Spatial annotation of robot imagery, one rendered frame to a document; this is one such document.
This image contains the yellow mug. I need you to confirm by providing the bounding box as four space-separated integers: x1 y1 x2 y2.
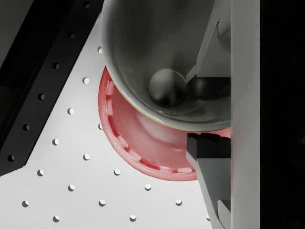
100 0 232 132

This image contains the red plate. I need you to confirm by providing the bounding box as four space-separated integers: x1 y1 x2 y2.
98 66 232 182

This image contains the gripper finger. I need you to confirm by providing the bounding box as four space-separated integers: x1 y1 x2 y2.
186 0 232 100
186 133 232 229

